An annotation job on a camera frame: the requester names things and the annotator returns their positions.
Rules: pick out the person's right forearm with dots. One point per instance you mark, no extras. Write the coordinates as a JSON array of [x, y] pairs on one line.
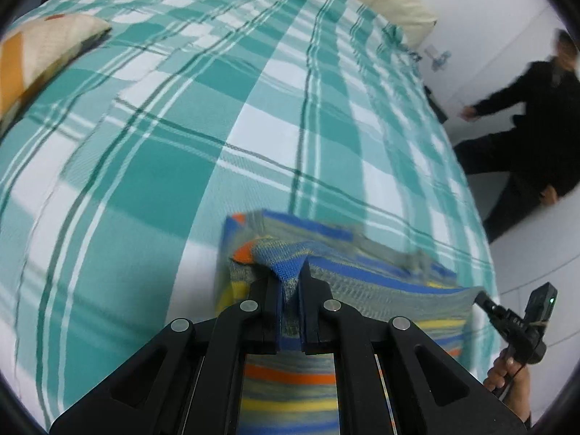
[[519, 405]]

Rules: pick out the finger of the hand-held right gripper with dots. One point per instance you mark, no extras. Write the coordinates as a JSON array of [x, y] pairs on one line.
[[489, 307]]

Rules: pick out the striped knit sweater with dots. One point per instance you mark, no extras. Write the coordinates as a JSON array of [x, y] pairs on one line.
[[385, 285]]

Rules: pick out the wall socket with blue plug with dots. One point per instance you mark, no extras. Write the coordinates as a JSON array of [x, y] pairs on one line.
[[437, 58]]

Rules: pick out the teal plaid bed sheet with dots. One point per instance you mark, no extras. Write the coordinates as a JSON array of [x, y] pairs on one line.
[[181, 145]]

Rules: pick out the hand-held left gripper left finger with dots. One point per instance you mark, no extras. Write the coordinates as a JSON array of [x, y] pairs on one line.
[[271, 301]]

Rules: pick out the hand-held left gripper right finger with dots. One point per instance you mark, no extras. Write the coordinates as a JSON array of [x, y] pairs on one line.
[[310, 312]]

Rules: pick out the dark nightstand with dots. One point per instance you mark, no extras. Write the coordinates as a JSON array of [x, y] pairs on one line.
[[437, 106]]

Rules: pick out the person's right hand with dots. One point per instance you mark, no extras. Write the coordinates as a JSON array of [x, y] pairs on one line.
[[498, 376]]

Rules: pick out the beige striped pillow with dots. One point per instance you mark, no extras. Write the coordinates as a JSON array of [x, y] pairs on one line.
[[40, 54]]

